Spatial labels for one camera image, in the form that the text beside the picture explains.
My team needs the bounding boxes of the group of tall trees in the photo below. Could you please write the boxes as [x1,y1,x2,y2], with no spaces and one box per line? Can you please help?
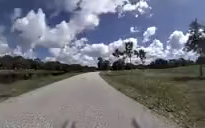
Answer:
[96,40,148,71]

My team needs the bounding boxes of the pale grey paved path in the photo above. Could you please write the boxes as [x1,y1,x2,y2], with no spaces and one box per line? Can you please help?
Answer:
[0,71,178,128]

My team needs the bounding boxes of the row of trees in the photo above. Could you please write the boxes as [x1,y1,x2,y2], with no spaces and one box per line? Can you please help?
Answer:
[0,53,205,72]

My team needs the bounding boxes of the robot's own part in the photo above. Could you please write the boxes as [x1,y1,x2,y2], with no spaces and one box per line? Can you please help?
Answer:
[62,119,77,128]
[131,118,143,128]

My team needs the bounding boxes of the grass field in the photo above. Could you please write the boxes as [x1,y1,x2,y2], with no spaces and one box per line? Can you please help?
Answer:
[98,63,205,128]

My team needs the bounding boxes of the grass verge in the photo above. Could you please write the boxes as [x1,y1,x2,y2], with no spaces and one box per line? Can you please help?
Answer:
[0,69,91,107]

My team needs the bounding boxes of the slender tree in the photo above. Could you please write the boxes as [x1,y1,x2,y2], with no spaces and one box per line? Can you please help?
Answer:
[184,18,205,78]

